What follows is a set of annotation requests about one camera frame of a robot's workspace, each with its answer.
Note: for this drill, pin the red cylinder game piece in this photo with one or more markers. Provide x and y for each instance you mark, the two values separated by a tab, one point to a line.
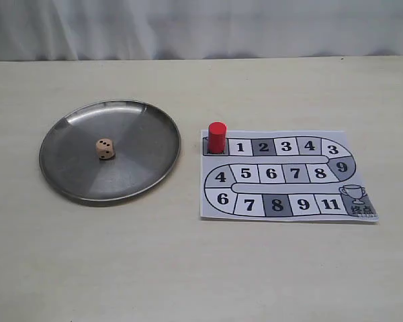
216	137

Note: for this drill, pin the wooden die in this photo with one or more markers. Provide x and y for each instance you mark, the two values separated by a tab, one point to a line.
105	149

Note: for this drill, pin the paper game board sheet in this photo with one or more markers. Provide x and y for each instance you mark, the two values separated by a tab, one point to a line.
283	176

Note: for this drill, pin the round stainless steel plate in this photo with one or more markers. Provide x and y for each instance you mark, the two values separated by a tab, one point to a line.
147	145

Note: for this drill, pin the white backdrop curtain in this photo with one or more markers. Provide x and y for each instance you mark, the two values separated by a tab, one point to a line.
154	30

